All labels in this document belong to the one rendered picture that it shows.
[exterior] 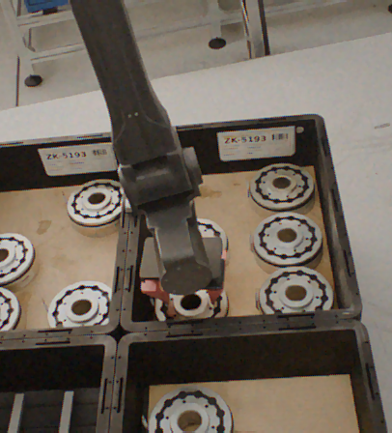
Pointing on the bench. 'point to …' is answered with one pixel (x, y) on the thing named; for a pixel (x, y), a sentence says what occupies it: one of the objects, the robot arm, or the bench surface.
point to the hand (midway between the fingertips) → (189, 297)
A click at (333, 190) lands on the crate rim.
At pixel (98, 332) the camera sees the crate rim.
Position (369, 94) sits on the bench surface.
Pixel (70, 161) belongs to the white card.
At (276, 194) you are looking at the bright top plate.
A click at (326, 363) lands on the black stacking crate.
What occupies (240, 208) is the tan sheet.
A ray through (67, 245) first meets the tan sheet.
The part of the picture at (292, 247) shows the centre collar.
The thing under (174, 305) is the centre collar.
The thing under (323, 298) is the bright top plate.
